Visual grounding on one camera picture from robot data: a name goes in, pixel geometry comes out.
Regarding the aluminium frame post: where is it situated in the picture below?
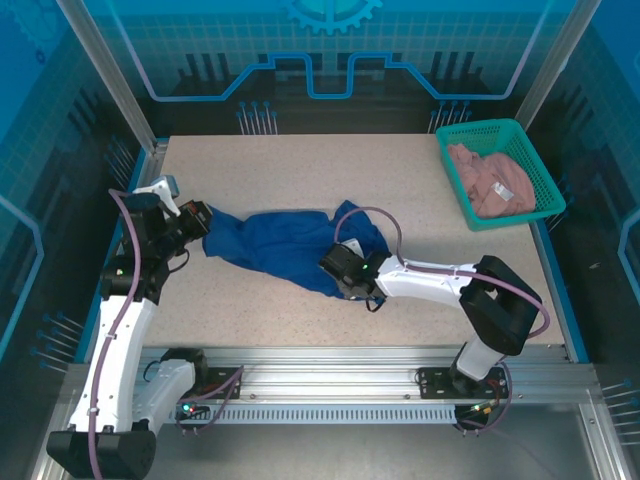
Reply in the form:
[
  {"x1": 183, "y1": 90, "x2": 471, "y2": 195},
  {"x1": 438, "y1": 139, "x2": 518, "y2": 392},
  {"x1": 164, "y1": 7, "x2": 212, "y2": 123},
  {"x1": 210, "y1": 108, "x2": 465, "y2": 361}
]
[
  {"x1": 501, "y1": 0, "x2": 605, "y2": 155},
  {"x1": 54, "y1": 0, "x2": 170, "y2": 157}
]

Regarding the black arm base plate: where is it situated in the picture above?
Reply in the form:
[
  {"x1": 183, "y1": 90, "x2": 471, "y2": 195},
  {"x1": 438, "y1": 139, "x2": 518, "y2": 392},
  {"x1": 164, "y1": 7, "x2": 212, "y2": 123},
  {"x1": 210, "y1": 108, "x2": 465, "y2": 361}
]
[
  {"x1": 417, "y1": 367, "x2": 510, "y2": 400},
  {"x1": 194, "y1": 367, "x2": 244, "y2": 400}
]

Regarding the pink garment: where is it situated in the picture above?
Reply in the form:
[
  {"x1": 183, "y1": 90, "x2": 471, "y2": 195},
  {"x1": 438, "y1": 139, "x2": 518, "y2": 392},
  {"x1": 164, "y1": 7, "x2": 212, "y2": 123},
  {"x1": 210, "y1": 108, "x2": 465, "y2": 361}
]
[{"x1": 446, "y1": 143, "x2": 537, "y2": 219}]

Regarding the slotted grey cable duct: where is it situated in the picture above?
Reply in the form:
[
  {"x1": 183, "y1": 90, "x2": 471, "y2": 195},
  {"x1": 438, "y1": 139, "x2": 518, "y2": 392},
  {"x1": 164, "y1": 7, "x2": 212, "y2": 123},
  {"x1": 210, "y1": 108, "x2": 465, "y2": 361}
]
[{"x1": 169, "y1": 405, "x2": 459, "y2": 426}]

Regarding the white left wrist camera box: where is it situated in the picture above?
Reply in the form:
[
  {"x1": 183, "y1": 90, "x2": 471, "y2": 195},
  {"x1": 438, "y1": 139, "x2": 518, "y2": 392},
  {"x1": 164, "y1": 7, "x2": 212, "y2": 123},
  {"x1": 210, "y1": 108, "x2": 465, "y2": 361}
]
[{"x1": 132, "y1": 174, "x2": 180, "y2": 217}]

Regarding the aluminium mounting rail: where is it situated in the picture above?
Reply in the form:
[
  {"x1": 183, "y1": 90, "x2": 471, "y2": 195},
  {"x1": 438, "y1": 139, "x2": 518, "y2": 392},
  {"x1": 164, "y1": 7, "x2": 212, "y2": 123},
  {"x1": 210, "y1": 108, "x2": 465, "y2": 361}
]
[{"x1": 64, "y1": 346, "x2": 597, "y2": 407}]

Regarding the blue printed t-shirt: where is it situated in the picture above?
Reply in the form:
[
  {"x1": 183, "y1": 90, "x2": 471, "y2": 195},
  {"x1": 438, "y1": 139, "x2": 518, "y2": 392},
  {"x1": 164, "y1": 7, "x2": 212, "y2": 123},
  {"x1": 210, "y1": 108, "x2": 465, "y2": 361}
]
[{"x1": 201, "y1": 199, "x2": 392, "y2": 301}]

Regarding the teal plastic mesh basket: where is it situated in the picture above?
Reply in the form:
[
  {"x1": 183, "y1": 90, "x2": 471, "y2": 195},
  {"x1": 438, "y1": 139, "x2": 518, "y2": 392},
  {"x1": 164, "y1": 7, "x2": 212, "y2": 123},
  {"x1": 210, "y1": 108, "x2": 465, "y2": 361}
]
[{"x1": 434, "y1": 117, "x2": 568, "y2": 233}]

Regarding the aluminium table side rail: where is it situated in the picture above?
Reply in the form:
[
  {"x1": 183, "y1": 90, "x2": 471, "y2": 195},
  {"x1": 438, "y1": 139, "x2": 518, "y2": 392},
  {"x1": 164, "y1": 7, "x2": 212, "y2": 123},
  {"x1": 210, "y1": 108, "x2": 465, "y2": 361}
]
[
  {"x1": 82, "y1": 141, "x2": 170, "y2": 364},
  {"x1": 529, "y1": 219, "x2": 576, "y2": 364}
]

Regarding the steel front shelf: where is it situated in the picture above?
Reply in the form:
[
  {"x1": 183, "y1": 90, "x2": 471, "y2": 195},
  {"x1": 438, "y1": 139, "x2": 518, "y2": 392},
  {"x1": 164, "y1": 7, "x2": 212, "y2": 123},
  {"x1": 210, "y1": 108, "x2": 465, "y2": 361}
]
[{"x1": 27, "y1": 387, "x2": 634, "y2": 480}]

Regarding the small LED connector module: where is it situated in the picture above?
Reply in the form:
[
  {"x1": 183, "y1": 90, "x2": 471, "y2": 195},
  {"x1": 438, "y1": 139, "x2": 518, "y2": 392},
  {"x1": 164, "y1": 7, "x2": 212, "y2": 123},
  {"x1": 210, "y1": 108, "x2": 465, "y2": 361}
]
[
  {"x1": 175, "y1": 394, "x2": 210, "y2": 420},
  {"x1": 455, "y1": 398, "x2": 502, "y2": 422}
]

